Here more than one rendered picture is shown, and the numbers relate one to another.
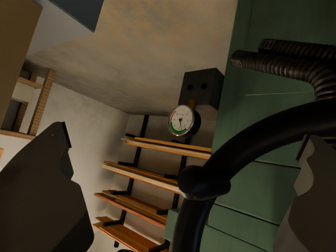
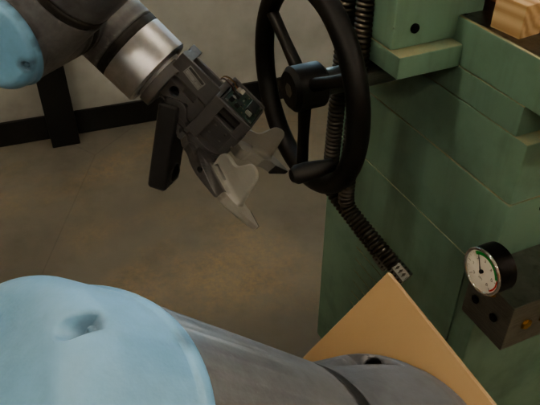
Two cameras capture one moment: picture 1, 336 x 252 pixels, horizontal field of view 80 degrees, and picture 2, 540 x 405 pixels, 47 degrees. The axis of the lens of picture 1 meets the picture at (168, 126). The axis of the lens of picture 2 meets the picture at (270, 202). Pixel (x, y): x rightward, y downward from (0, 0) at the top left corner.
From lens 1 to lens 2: 0.79 m
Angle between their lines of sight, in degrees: 98
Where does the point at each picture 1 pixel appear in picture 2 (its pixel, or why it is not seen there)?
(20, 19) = not seen: outside the picture
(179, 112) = (483, 283)
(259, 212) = (467, 112)
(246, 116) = (464, 226)
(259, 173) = (462, 153)
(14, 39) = not seen: outside the picture
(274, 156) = (449, 165)
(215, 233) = (513, 94)
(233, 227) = (492, 99)
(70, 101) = not seen: outside the picture
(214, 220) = (513, 112)
